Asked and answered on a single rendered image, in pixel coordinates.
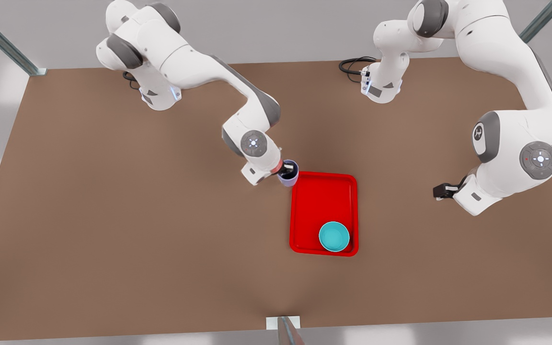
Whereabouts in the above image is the lavender cup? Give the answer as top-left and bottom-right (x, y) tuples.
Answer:
(277, 160), (299, 187)

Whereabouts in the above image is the teal bowl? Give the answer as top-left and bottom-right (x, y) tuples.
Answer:
(319, 221), (350, 253)

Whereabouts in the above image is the red tray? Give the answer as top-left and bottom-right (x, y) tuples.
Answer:
(289, 171), (359, 257)

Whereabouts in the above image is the silver frame post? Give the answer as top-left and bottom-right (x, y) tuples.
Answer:
(519, 0), (552, 44)
(266, 316), (307, 345)
(0, 4), (47, 77)

